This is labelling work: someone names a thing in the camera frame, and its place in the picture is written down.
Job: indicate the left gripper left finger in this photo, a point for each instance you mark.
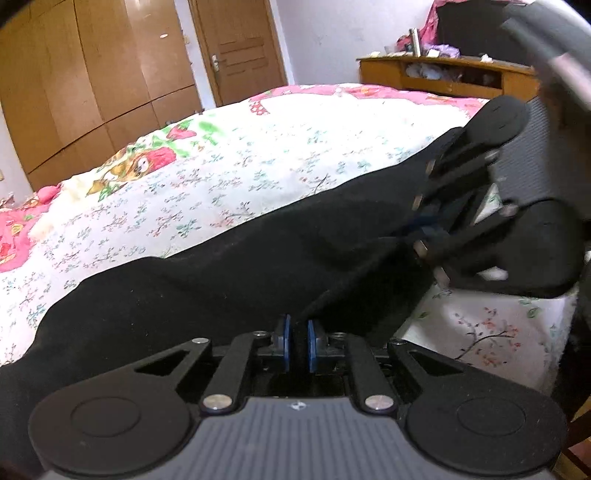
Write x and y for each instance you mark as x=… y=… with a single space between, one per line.
x=258 y=351

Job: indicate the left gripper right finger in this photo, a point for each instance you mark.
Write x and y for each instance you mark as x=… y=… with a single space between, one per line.
x=340 y=352

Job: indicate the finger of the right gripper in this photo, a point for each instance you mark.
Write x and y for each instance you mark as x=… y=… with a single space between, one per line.
x=433 y=220

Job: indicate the black pants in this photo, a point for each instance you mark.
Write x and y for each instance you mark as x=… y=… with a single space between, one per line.
x=339 y=258

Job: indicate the wooden headboard shelf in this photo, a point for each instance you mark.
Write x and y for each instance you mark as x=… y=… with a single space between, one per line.
x=454 y=77

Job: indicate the metal thermos bottle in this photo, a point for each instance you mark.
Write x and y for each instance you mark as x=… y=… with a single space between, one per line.
x=416 y=42

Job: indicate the pink cartoon blanket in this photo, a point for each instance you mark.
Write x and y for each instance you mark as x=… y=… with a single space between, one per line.
x=179 y=185

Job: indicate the white floral bed sheet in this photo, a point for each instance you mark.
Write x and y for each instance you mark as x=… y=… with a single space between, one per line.
x=521 y=339

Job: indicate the brown wooden door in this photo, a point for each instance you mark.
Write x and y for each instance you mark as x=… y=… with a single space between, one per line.
x=241 y=48

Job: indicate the brown wooden wardrobe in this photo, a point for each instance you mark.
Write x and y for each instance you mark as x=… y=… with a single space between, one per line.
x=82 y=79

